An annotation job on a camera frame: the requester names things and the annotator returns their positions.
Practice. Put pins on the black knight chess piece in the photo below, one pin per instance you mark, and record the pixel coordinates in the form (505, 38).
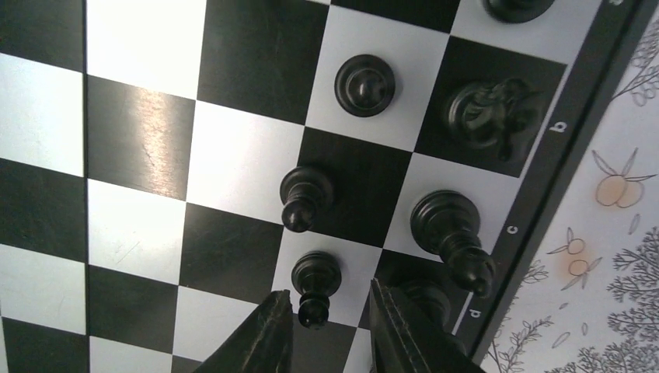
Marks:
(503, 115)

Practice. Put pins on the black bishop chess piece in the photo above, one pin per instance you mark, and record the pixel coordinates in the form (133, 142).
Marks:
(446, 223)

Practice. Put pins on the black pawn on board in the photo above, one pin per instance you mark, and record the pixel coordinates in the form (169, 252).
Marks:
(365, 85)

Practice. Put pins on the black white chess board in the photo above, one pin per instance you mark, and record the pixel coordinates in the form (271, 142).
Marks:
(143, 145)

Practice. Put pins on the black rook chess piece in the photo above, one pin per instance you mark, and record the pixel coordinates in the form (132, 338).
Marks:
(517, 11)

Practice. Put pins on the floral patterned table mat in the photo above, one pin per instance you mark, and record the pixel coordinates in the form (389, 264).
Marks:
(589, 300)

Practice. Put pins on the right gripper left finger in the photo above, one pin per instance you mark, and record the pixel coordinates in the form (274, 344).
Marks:
(263, 342)

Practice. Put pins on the black pawn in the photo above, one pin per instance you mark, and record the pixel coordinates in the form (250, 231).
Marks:
(306, 192)
(316, 276)
(365, 85)

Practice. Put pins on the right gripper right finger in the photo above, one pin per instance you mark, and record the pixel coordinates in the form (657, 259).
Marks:
(403, 338)

